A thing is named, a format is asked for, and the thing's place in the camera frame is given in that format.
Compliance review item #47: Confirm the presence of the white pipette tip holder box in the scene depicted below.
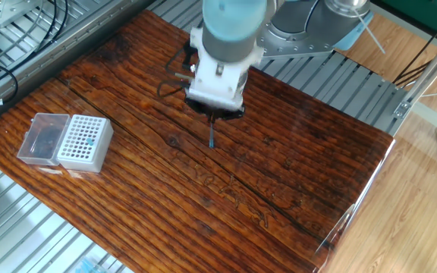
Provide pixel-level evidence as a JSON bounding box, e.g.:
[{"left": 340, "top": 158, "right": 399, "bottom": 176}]
[{"left": 56, "top": 114, "right": 115, "bottom": 174}]

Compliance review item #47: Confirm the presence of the clear plastic box lid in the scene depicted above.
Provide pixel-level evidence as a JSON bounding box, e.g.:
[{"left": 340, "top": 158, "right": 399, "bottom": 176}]
[{"left": 16, "top": 112, "right": 71, "bottom": 167}]

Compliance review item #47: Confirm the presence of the white cable tie tail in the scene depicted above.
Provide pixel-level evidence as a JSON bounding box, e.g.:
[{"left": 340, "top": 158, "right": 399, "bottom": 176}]
[{"left": 352, "top": 8, "right": 387, "bottom": 55}]

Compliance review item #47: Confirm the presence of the silver perforated plate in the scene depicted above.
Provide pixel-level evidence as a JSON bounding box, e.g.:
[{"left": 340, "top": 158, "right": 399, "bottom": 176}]
[{"left": 0, "top": 0, "right": 44, "bottom": 30}]

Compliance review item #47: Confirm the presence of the aluminium frame post with bracket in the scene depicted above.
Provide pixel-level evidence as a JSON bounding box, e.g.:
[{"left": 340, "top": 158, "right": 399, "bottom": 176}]
[{"left": 391, "top": 22, "right": 437, "bottom": 119}]

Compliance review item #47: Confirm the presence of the clear pack of blue tips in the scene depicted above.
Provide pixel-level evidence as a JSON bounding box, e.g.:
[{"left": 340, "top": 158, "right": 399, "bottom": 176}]
[{"left": 72, "top": 256, "right": 106, "bottom": 273}]

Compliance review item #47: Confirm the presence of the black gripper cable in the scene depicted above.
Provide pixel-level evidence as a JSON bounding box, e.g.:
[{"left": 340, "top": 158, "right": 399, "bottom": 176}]
[{"left": 156, "top": 40, "right": 201, "bottom": 100}]

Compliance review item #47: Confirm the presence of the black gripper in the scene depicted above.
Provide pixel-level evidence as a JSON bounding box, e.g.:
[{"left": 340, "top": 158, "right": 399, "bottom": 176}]
[{"left": 184, "top": 96, "right": 247, "bottom": 125}]

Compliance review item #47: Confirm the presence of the glossy wood grain board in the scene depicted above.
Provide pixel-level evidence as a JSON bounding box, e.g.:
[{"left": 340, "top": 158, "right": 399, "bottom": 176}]
[{"left": 0, "top": 9, "right": 395, "bottom": 273}]

